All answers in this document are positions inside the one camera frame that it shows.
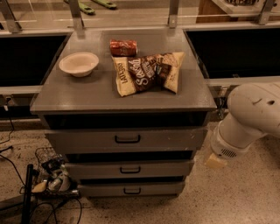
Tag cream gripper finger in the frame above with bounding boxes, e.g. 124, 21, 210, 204
205, 153, 228, 169

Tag grey bottom drawer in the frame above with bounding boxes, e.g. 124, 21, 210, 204
78, 181, 185, 197

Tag grey drawer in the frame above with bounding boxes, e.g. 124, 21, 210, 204
66, 160, 194, 179
78, 181, 185, 197
45, 128, 207, 154

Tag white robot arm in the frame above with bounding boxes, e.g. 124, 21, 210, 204
205, 81, 280, 168

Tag grey top drawer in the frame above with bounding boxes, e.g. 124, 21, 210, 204
45, 128, 207, 154

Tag grey middle drawer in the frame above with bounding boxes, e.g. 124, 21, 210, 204
66, 160, 194, 179

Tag grey drawer cabinet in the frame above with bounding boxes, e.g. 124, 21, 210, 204
31, 28, 216, 185

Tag brown chip bag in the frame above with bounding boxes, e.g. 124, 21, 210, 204
112, 52, 185, 96

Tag white paper bowl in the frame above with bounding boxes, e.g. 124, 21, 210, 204
59, 52, 99, 77

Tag green tool right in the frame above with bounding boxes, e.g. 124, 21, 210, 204
92, 0, 117, 10

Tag green tool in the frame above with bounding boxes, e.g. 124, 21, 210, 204
63, 0, 96, 16
92, 0, 117, 10

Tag black metal stand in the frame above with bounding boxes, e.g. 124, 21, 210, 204
21, 164, 33, 224

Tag green tool left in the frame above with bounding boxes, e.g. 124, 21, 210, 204
63, 0, 96, 16

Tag wire basket with items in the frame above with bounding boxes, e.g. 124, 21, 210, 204
31, 147, 80, 199

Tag black floor cable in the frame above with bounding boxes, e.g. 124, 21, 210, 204
0, 104, 84, 224

